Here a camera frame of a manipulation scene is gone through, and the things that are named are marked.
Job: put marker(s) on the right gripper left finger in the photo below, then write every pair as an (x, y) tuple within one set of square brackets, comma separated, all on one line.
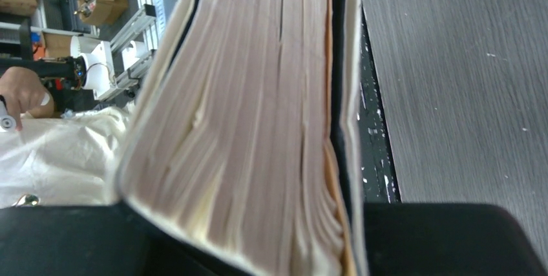
[(100, 240)]

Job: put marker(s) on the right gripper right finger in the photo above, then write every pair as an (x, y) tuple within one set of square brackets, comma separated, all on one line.
[(446, 239)]

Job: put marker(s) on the Nineteen Eighty-Four blue book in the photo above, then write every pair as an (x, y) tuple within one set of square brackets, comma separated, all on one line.
[(244, 142)]

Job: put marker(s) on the operator bare hand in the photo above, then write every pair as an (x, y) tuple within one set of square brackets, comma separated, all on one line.
[(24, 93)]

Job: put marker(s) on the operator white garment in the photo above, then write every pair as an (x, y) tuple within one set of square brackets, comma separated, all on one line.
[(63, 161)]

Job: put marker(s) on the white teleoperation device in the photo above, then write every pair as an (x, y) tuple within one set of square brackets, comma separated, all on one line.
[(99, 75)]

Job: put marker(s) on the cardboard box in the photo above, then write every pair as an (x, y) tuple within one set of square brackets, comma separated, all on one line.
[(100, 12)]

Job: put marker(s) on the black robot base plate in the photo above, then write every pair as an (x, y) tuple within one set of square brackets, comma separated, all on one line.
[(377, 167)]

